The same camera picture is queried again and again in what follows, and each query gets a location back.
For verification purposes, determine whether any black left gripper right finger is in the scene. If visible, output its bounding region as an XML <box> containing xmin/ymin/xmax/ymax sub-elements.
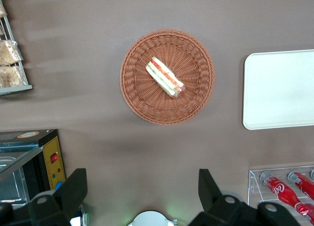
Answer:
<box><xmin>188</xmin><ymin>168</ymin><xmax>303</xmax><ymax>226</ymax></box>

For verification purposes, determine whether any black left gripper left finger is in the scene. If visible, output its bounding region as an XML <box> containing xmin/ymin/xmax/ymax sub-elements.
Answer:
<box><xmin>0</xmin><ymin>168</ymin><xmax>88</xmax><ymax>226</ymax></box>

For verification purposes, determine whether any round brown wicker basket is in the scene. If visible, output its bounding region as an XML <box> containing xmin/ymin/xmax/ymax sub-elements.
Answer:
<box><xmin>119</xmin><ymin>28</ymin><xmax>216</xmax><ymax>126</ymax></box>

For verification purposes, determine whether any grey wire display rack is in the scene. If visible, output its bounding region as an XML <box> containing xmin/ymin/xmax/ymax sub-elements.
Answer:
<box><xmin>0</xmin><ymin>0</ymin><xmax>33</xmax><ymax>96</ymax></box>

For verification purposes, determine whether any cream rectangular plastic tray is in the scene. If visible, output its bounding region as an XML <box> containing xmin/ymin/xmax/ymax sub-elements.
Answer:
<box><xmin>242</xmin><ymin>49</ymin><xmax>314</xmax><ymax>130</ymax></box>

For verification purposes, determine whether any triangle sandwich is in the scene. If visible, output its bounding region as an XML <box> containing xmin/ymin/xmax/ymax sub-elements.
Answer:
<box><xmin>145</xmin><ymin>56</ymin><xmax>185</xmax><ymax>100</ymax></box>

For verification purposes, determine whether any clear acrylic bottle rack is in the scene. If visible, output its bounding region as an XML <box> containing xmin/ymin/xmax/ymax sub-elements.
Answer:
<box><xmin>247</xmin><ymin>165</ymin><xmax>314</xmax><ymax>226</ymax></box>

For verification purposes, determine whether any black yellow food warmer cabinet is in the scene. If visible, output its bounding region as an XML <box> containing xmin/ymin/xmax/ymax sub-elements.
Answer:
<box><xmin>0</xmin><ymin>128</ymin><xmax>67</xmax><ymax>210</ymax></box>

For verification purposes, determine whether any red cola bottle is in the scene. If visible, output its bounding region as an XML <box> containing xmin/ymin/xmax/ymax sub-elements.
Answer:
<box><xmin>287</xmin><ymin>171</ymin><xmax>314</xmax><ymax>201</ymax></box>
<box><xmin>259</xmin><ymin>171</ymin><xmax>314</xmax><ymax>224</ymax></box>

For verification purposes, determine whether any steel food warmer pan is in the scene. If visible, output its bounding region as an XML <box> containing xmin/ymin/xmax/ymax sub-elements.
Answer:
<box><xmin>0</xmin><ymin>155</ymin><xmax>20</xmax><ymax>168</ymax></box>
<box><xmin>0</xmin><ymin>167</ymin><xmax>30</xmax><ymax>208</ymax></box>

